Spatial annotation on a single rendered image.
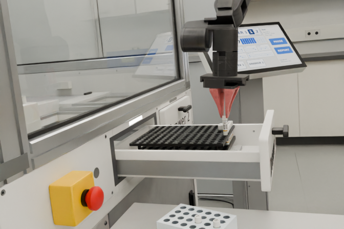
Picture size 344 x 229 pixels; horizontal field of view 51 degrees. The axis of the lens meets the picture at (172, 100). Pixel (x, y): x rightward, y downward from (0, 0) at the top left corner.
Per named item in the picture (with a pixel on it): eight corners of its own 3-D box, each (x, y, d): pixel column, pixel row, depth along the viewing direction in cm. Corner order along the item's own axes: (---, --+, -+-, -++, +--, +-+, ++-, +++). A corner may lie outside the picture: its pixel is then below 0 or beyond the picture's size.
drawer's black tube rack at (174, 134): (236, 148, 94) (234, 124, 93) (224, 172, 78) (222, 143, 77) (157, 147, 101) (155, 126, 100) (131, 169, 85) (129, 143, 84)
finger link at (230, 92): (211, 113, 88) (211, 75, 87) (239, 115, 86) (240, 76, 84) (202, 119, 82) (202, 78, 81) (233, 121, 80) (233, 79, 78)
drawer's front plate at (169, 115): (191, 123, 137) (189, 95, 135) (167, 145, 109) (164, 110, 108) (187, 123, 137) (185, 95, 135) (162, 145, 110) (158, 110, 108)
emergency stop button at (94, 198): (107, 204, 62) (104, 182, 62) (95, 215, 58) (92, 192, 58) (92, 203, 63) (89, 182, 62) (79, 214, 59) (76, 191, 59)
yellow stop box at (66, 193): (101, 208, 65) (97, 170, 64) (79, 228, 58) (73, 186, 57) (77, 206, 66) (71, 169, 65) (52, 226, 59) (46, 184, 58)
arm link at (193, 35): (234, -8, 79) (239, 15, 86) (184, -5, 83) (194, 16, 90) (228, 39, 75) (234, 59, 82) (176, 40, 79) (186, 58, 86)
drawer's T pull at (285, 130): (288, 130, 84) (288, 123, 84) (288, 138, 77) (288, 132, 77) (273, 130, 86) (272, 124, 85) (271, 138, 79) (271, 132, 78)
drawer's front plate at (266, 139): (276, 149, 97) (274, 109, 95) (270, 192, 70) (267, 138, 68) (269, 149, 97) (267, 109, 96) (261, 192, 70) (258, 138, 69)
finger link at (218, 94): (216, 113, 88) (216, 75, 86) (245, 115, 85) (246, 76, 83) (208, 119, 82) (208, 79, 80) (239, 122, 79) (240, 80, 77)
